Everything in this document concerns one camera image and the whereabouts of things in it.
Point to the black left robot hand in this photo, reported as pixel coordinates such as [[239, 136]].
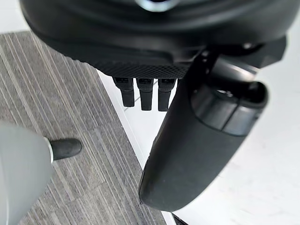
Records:
[[178, 150]]

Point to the white cabinet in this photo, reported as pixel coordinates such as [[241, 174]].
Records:
[[246, 182]]

